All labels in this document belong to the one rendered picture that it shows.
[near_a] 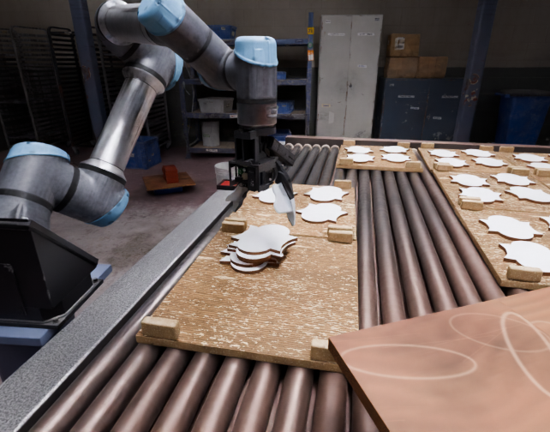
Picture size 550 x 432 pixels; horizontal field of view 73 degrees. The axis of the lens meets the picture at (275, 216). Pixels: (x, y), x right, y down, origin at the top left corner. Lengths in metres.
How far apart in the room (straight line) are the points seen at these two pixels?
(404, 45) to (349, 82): 0.86
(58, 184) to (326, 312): 0.64
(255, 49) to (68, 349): 0.58
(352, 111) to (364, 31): 1.03
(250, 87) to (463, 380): 0.53
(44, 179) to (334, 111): 4.88
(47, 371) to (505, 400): 0.59
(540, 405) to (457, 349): 0.09
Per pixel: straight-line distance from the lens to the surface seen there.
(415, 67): 5.82
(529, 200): 1.39
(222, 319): 0.66
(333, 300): 0.70
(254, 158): 0.70
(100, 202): 0.98
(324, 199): 1.15
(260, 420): 0.54
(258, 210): 1.08
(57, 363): 0.69
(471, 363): 0.47
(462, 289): 0.85
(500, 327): 0.54
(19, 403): 0.65
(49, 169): 0.95
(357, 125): 5.61
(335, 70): 5.50
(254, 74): 0.69
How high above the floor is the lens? 1.34
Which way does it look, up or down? 23 degrees down
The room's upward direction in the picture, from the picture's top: straight up
